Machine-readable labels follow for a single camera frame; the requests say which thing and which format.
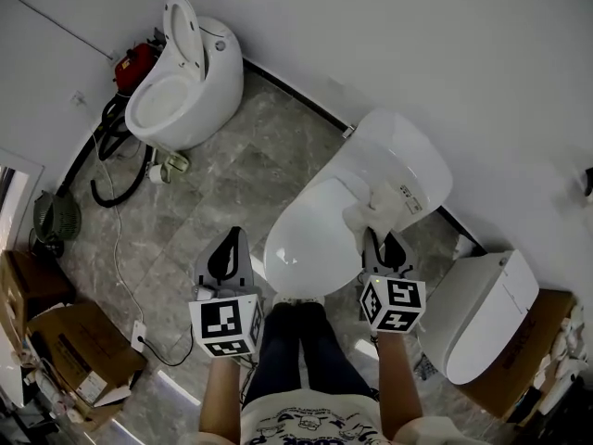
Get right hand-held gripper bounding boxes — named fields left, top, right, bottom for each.
left=359, top=228, right=427, bottom=334

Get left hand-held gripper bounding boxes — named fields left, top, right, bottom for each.
left=188, top=226, right=265, bottom=359

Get white fluffy cloth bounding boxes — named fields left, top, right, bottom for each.
left=342, top=185, right=404, bottom=254

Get white toilet lid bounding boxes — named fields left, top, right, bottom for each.
left=263, top=177, right=372, bottom=295

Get person's right forearm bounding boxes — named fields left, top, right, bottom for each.
left=377, top=329, right=425, bottom=439

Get person's left forearm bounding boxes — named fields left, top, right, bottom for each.
left=198, top=354, right=245, bottom=445

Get white toilet with tank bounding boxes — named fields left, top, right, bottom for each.
left=262, top=108, right=454, bottom=296

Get boxy white toilet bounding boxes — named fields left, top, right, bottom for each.
left=420, top=249, right=541, bottom=386

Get egg-shaped white toilet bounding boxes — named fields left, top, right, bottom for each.
left=124, top=0, right=246, bottom=151

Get person's dark trousers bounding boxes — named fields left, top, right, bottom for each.
left=243, top=301, right=376, bottom=405

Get white power strip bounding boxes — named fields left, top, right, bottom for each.
left=131, top=320, right=148, bottom=353

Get grey floor cloth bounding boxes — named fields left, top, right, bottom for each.
left=414, top=352, right=439, bottom=382

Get printed open cardboard box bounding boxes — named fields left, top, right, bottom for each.
left=27, top=299, right=148, bottom=424

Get brown cardboard box black logo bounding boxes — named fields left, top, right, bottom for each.
left=456, top=287, right=578, bottom=419

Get green plastic basket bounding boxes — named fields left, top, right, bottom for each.
left=32, top=190, right=82, bottom=242

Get person's white printed shirt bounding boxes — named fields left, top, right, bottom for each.
left=240, top=387, right=492, bottom=445

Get plain brown cardboard box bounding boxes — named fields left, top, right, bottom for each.
left=0, top=250, right=78, bottom=342

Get pile of white soft items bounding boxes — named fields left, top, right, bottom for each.
left=532, top=303, right=593, bottom=416

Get red vacuum cleaner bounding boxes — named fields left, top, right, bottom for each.
left=114, top=42, right=162, bottom=94

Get window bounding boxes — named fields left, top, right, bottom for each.
left=0, top=164, right=22, bottom=249

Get black plug cable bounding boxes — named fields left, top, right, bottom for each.
left=142, top=324, right=196, bottom=368

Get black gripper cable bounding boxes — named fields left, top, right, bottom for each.
left=238, top=357, right=260, bottom=405

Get black vacuum hose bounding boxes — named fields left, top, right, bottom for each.
left=90, top=94, right=154, bottom=209

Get thin black wall wire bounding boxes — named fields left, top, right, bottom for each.
left=0, top=0, right=117, bottom=59

